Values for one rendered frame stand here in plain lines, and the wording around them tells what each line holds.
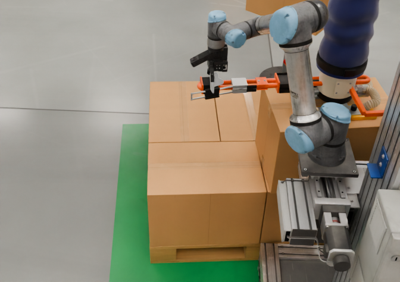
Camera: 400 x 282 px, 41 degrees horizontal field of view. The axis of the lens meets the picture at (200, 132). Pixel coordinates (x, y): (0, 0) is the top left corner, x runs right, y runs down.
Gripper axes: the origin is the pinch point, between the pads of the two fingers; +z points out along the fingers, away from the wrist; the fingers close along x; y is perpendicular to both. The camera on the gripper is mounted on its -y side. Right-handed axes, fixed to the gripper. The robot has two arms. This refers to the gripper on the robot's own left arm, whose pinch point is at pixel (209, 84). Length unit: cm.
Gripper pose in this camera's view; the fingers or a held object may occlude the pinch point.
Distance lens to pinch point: 244.0
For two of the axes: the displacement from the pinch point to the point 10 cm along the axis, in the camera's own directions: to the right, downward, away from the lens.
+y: 9.9, -0.5, 0.9
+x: -1.1, -6.3, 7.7
